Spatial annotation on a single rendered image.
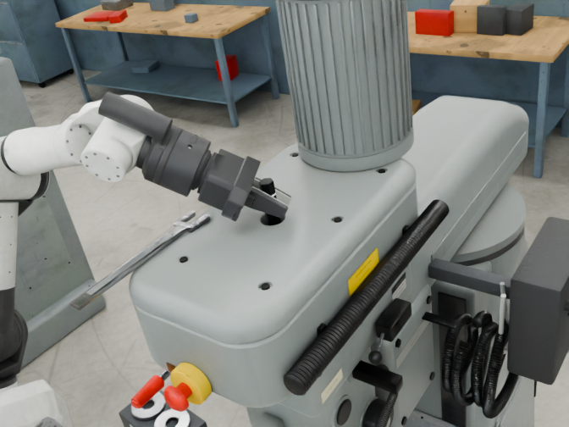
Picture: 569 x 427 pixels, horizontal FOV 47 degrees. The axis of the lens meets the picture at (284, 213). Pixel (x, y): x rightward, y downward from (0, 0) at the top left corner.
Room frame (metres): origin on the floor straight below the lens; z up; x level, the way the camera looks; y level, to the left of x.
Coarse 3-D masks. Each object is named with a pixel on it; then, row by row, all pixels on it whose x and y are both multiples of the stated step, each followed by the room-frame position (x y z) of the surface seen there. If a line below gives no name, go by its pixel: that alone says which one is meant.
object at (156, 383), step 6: (168, 372) 0.74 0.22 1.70; (156, 378) 0.73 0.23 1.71; (162, 378) 0.73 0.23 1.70; (150, 384) 0.72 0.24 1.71; (156, 384) 0.72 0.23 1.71; (162, 384) 0.72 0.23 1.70; (144, 390) 0.71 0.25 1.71; (150, 390) 0.71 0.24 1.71; (156, 390) 0.71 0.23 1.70; (138, 396) 0.70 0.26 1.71; (144, 396) 0.70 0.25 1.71; (150, 396) 0.70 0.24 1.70; (132, 402) 0.69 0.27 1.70; (138, 402) 0.69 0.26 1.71; (144, 402) 0.69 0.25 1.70
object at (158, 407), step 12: (156, 396) 1.25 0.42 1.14; (132, 408) 1.22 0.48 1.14; (144, 408) 1.23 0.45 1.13; (156, 408) 1.21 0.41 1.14; (168, 408) 1.22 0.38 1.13; (132, 420) 1.20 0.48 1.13; (144, 420) 1.19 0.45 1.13; (156, 420) 1.17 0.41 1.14; (168, 420) 1.17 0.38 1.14; (180, 420) 1.16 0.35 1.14; (192, 420) 1.16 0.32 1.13; (204, 420) 1.16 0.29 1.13
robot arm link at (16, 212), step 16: (48, 176) 1.00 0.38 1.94; (0, 208) 0.94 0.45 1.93; (16, 208) 0.96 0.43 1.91; (0, 224) 0.93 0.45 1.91; (16, 224) 0.95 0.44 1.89; (0, 240) 0.92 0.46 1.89; (16, 240) 0.95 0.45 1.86; (0, 256) 0.91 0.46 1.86; (0, 272) 0.89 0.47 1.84; (0, 288) 0.88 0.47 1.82
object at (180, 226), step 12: (192, 216) 0.87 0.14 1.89; (204, 216) 0.86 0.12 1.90; (180, 228) 0.84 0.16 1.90; (192, 228) 0.83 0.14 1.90; (168, 240) 0.81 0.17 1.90; (144, 252) 0.79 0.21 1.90; (156, 252) 0.79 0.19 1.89; (132, 264) 0.76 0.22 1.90; (108, 276) 0.74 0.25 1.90; (120, 276) 0.74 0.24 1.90; (96, 288) 0.72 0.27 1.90; (108, 288) 0.72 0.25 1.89; (84, 300) 0.70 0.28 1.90
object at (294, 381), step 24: (432, 216) 0.89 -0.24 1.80; (408, 240) 0.83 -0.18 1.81; (384, 264) 0.78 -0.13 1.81; (360, 288) 0.74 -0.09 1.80; (384, 288) 0.74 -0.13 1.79; (360, 312) 0.69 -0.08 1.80; (336, 336) 0.65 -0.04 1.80; (312, 360) 0.61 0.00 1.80; (288, 384) 0.59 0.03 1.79; (312, 384) 0.59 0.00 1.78
